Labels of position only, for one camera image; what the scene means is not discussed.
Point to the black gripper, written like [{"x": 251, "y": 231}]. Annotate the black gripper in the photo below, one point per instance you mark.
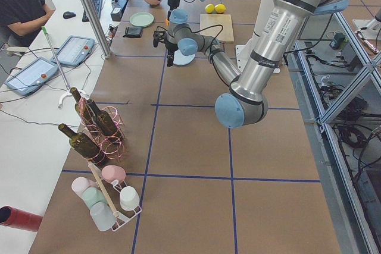
[
  {"x": 171, "y": 48},
  {"x": 172, "y": 0}
]

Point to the light blue plate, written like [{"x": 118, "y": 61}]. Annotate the light blue plate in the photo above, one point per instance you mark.
[{"x": 182, "y": 60}]

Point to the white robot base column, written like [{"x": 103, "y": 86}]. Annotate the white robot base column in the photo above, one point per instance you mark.
[{"x": 243, "y": 51}]

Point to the light green plate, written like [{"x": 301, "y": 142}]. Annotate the light green plate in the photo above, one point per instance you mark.
[{"x": 141, "y": 19}]

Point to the dark grey folded cloth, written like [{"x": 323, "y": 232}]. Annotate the dark grey folded cloth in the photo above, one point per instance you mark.
[{"x": 133, "y": 32}]

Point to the yellow lemon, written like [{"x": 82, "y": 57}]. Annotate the yellow lemon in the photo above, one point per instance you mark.
[
  {"x": 220, "y": 8},
  {"x": 209, "y": 9}
]

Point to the wooden cutting board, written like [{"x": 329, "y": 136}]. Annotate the wooden cutting board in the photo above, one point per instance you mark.
[{"x": 219, "y": 25}]

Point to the black computer mouse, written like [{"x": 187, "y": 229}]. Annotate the black computer mouse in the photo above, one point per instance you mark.
[{"x": 68, "y": 14}]

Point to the metal reacher stick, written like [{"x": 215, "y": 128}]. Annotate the metal reacher stick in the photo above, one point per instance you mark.
[{"x": 55, "y": 60}]

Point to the dark green wine bottle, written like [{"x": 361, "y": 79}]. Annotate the dark green wine bottle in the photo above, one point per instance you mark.
[{"x": 83, "y": 145}]

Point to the blue teach pendant tablet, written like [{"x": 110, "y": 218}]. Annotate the blue teach pendant tablet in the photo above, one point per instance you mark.
[{"x": 32, "y": 77}]

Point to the person in black shirt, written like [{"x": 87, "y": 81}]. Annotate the person in black shirt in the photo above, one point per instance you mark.
[{"x": 23, "y": 19}]

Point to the white cup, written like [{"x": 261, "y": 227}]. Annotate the white cup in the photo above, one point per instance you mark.
[{"x": 129, "y": 198}]

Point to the pale pink cup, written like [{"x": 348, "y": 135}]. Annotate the pale pink cup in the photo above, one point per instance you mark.
[{"x": 80, "y": 184}]

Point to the mint green cup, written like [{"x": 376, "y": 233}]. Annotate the mint green cup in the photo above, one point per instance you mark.
[{"x": 92, "y": 196}]

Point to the light grey cup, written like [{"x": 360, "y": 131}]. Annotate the light grey cup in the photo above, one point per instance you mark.
[{"x": 102, "y": 216}]

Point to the red cylinder tube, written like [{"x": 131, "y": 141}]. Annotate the red cylinder tube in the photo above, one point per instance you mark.
[{"x": 19, "y": 219}]

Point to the aluminium frame post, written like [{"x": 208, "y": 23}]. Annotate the aluminium frame post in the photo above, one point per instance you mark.
[{"x": 96, "y": 27}]

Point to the copper wire bottle rack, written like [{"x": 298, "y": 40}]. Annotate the copper wire bottle rack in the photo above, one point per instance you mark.
[{"x": 113, "y": 150}]

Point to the wooden rack handle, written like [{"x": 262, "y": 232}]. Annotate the wooden rack handle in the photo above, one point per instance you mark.
[{"x": 99, "y": 182}]

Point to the white wire cup rack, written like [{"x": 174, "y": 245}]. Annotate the white wire cup rack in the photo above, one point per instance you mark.
[{"x": 114, "y": 190}]

